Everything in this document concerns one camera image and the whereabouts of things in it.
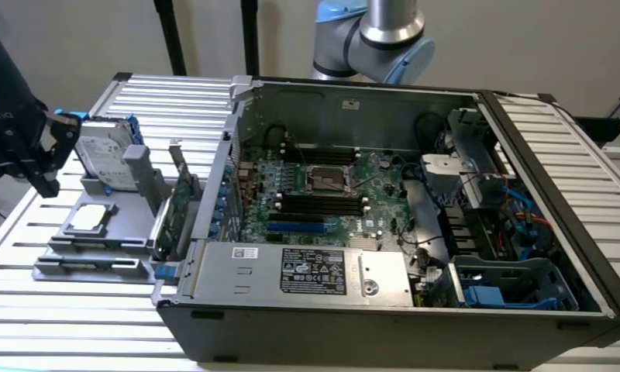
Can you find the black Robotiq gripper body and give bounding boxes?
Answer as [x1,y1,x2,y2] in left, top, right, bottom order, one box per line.
[0,25,52,180]

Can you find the black expansion slot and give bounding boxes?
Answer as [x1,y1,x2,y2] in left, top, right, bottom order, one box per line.
[267,211,325,223]

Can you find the blue expansion slot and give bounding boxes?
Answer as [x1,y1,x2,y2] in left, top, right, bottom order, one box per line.
[265,221,327,234]

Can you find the black RAM slot bank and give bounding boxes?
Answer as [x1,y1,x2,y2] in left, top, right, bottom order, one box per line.
[283,144,359,165]
[279,191,369,217]

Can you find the silver CPU chip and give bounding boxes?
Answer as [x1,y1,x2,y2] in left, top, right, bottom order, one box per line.
[66,203,116,234]

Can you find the silver hard disk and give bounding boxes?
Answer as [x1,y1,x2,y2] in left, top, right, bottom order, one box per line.
[76,122,138,193]

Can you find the blue disk caddy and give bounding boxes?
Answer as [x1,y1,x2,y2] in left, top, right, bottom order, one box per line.
[53,109,145,195]

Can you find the grey parts rack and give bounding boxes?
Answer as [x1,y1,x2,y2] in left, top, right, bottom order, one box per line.
[32,144,200,287]

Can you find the green graphics card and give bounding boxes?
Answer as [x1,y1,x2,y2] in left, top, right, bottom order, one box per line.
[150,138,201,261]

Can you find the blue case latch tab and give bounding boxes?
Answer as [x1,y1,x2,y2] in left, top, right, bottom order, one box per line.
[153,263,180,281]

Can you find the black stand pole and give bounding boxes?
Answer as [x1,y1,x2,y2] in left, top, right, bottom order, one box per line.
[152,0,188,77]
[239,0,263,78]

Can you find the silver power supply unit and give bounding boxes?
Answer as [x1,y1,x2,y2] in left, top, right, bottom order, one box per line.
[177,241,416,309]

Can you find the green motherboard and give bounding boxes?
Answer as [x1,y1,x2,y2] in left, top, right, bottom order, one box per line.
[235,145,420,257]

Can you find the silver chipset heatsink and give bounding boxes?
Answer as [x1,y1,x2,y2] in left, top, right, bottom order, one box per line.
[347,236,384,251]

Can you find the grey fan shroud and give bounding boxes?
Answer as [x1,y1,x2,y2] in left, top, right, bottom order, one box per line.
[419,153,471,195]

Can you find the black open PC case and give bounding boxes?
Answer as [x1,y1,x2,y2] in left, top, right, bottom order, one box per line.
[154,75,620,363]

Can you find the metal drive cage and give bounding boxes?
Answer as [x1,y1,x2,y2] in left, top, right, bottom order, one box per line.
[433,107,521,212]

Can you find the grey disk bay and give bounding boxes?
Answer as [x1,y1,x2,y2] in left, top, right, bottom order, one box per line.
[444,254,581,312]

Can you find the black box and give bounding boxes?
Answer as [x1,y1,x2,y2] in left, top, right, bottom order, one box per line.
[572,115,620,143]

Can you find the black looped wire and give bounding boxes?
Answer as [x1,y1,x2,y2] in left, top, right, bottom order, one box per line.
[413,112,451,146]
[265,123,287,149]

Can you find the CPU socket with metal frame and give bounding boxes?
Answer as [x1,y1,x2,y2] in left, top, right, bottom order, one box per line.
[295,164,361,195]

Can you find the blue plastic drive bracket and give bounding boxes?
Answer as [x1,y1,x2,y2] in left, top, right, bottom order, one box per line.
[460,284,508,308]

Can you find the blue data wire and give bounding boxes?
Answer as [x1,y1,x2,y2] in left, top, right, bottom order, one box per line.
[499,185,541,261]

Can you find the red wire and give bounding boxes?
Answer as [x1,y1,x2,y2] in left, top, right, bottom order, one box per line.
[501,188,555,243]

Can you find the black cable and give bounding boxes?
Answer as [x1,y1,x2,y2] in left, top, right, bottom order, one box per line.
[493,91,605,150]

